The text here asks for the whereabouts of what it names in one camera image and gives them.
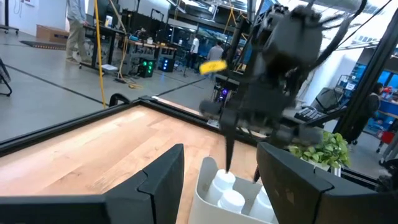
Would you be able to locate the person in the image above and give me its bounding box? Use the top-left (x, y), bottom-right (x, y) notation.
top-left (206, 40), bottom-right (225, 63)
top-left (65, 0), bottom-right (91, 65)
top-left (185, 35), bottom-right (201, 70)
top-left (347, 82), bottom-right (385, 146)

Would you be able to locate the green potted plant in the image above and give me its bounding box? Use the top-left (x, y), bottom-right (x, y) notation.
top-left (287, 130), bottom-right (352, 178)

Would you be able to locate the green lit computer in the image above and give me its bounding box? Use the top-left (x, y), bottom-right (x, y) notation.
top-left (137, 57), bottom-right (157, 78)

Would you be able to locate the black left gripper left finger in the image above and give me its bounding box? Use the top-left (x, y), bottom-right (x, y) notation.
top-left (0, 143), bottom-right (185, 224)

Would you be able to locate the black table frame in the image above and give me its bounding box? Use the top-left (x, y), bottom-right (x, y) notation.
top-left (0, 12), bottom-right (398, 191)

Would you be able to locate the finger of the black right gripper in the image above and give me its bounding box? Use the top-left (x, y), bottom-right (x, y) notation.
top-left (252, 164), bottom-right (262, 184)
top-left (219, 109), bottom-right (239, 174)

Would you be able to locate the yellow tag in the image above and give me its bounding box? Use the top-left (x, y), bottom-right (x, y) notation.
top-left (198, 59), bottom-right (228, 75)

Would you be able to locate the black desk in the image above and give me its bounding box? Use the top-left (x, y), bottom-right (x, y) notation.
top-left (78, 24), bottom-right (127, 71)

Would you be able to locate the cardboard box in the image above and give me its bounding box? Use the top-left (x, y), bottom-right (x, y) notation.
top-left (35, 24), bottom-right (70, 45)

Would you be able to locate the yellow hanging cable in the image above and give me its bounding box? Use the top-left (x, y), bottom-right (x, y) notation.
top-left (93, 0), bottom-right (108, 110)

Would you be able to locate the white pill bottle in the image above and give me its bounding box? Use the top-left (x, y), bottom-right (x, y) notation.
top-left (205, 169), bottom-right (236, 206)
top-left (248, 185), bottom-right (276, 223)
top-left (217, 189), bottom-right (246, 215)

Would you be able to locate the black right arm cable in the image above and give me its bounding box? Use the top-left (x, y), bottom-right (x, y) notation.
top-left (310, 0), bottom-right (393, 70)

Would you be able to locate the black corner bracket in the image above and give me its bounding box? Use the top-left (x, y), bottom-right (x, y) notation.
top-left (108, 93), bottom-right (132, 107)

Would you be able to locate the blue lit computer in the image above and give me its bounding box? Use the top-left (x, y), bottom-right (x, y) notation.
top-left (161, 57), bottom-right (176, 73)

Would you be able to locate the white plastic basket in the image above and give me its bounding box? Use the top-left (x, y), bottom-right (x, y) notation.
top-left (188, 156), bottom-right (279, 224)

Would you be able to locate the black chair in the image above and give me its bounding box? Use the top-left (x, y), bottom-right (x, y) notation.
top-left (0, 57), bottom-right (14, 98)

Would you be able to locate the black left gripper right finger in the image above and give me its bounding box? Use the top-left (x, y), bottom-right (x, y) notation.
top-left (256, 142), bottom-right (398, 224)

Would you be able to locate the black keyboard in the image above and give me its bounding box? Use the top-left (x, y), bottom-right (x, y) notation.
top-left (293, 105), bottom-right (328, 123)

